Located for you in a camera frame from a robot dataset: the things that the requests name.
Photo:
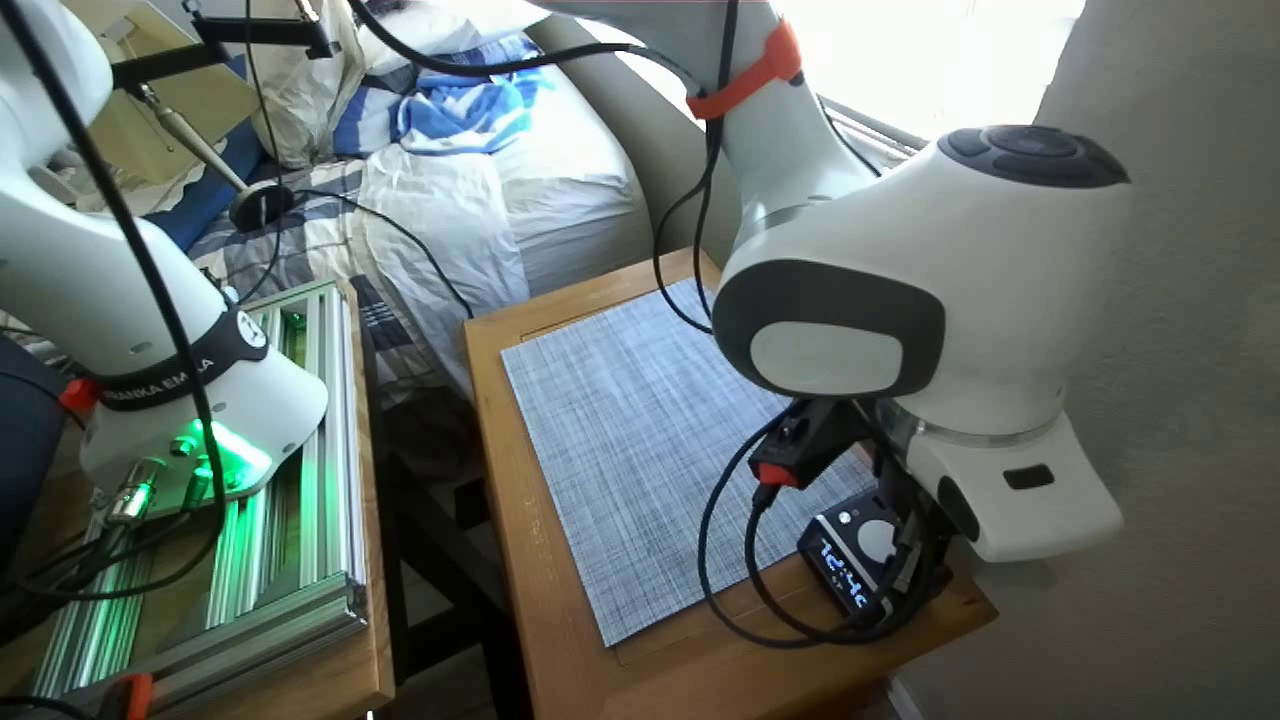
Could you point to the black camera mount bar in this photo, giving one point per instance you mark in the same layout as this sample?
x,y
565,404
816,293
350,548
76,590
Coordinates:
x,y
255,28

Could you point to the small red button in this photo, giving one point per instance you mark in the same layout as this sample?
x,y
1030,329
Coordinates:
x,y
76,396

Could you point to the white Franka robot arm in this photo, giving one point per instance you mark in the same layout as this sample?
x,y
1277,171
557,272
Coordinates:
x,y
961,267

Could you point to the black cube alarm clock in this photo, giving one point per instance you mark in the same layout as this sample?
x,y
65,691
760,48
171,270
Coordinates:
x,y
841,565

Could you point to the aluminium rail platform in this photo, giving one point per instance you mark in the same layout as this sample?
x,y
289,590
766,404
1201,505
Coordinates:
x,y
285,534

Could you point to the beige cardboard sheet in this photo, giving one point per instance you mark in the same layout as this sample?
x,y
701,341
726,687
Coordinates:
x,y
160,122

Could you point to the grey woven placemat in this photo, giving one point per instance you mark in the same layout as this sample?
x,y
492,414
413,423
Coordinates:
x,y
627,442

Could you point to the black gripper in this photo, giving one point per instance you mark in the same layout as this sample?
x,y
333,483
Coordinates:
x,y
922,463

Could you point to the round black puck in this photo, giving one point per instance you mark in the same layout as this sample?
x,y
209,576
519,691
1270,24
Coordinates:
x,y
266,207

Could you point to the blue and white cloth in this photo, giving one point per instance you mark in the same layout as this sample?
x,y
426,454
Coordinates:
x,y
453,102

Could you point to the wooden side table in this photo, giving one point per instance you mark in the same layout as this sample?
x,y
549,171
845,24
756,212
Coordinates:
x,y
664,675

